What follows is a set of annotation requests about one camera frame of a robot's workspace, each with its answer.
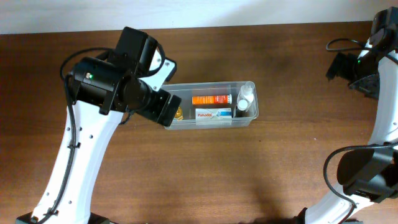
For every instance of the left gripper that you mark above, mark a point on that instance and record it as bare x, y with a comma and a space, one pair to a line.
158, 114

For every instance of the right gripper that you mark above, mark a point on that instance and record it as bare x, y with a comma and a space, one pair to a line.
342, 64

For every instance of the small gold-lid jar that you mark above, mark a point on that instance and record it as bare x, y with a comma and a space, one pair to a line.
179, 114

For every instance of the white Panadol medicine box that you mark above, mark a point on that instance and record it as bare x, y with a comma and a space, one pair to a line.
213, 116

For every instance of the orange tablet tube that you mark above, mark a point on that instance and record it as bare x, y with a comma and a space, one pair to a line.
212, 100

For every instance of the black bottle white cap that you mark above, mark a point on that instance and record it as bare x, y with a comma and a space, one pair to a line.
240, 109

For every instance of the white spray bottle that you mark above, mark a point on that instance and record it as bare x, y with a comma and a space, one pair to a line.
246, 93

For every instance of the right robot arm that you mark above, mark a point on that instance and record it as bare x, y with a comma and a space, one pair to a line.
360, 176

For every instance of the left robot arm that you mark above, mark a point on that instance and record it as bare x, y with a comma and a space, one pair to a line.
102, 93

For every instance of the clear plastic container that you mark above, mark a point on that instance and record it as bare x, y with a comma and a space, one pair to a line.
187, 90

